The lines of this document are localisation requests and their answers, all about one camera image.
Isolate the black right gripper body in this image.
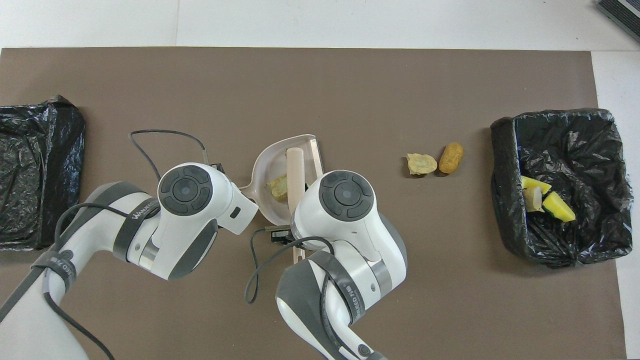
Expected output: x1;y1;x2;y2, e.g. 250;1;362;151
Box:
265;225;296;246

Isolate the pale fried dumpling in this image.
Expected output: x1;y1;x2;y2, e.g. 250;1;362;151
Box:
406;153;438;176
522;187;545;213
266;174;289;201

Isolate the beige plastic dustpan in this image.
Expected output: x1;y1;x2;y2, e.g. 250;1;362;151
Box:
239;134;324;226

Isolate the beige brush with black bristles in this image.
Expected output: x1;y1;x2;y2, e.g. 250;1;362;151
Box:
286;147;307;261

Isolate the brown fried nugget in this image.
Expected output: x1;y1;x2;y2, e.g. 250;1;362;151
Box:
438;142;465;175

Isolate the notched yellow sponge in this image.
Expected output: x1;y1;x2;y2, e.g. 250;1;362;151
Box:
520;176;552;196

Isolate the green topped yellow sponge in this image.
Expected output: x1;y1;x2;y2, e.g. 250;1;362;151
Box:
542;192;577;223

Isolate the bin lined with black bag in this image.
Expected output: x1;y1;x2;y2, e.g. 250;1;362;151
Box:
0;94;86;252
490;108;634;269

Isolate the brown table mat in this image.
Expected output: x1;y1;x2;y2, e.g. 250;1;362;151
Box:
0;47;627;360

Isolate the dark ribbed device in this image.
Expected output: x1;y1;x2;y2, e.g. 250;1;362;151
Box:
596;0;640;43

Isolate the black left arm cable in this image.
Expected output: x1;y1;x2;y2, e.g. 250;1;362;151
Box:
44;129;211;360

